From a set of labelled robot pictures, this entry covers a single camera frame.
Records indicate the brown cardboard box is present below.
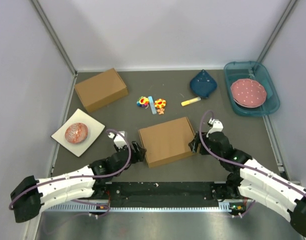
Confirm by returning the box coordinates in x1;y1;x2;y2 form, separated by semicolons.
138;117;196;168
74;68;129;113

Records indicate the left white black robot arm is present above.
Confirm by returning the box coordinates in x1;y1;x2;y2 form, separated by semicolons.
9;141;146;223

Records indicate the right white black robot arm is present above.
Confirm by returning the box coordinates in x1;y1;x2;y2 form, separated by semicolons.
188;131;306;238

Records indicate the closed brown cardboard box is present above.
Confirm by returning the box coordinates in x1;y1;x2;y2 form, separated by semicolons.
74;68;129;113

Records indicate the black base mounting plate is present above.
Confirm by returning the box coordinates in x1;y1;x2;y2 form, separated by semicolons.
84;181;245;208

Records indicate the white square board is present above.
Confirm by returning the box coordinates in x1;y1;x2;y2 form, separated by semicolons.
51;109;105;157

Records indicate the yellow highlighter pen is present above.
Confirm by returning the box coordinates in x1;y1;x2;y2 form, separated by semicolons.
181;97;201;107

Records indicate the small orange patterned clip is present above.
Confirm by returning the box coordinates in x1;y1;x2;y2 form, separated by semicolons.
156;108;165;115

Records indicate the red patterned bowl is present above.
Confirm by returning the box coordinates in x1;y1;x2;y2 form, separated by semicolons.
64;122;89;144

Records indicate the light blue highlighter pen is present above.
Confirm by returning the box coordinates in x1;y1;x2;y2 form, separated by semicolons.
148;96;157;115

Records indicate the rainbow plush flower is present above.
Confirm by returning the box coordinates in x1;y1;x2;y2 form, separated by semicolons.
136;96;150;108

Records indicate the orange plush flower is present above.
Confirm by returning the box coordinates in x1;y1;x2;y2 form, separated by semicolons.
154;98;167;109

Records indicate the pink polka dot plate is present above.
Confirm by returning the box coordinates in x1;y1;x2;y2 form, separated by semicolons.
230;78;267;109

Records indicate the dark blue teardrop dish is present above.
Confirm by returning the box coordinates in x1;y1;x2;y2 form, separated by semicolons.
189;69;218;99

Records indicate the teal transparent plastic bin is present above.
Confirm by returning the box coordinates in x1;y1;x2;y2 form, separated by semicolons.
223;61;280;117

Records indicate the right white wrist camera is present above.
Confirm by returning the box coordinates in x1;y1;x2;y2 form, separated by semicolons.
206;117;224;138

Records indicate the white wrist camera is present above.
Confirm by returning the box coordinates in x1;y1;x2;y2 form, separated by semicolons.
107;131;127;152
206;117;224;138

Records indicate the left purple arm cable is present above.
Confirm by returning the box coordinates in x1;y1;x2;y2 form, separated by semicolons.
8;128;132;218

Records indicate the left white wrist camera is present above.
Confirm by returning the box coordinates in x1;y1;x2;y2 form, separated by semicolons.
107;131;127;152

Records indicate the grey slotted cable duct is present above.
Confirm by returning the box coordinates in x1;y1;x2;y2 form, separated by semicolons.
42;201;246;213

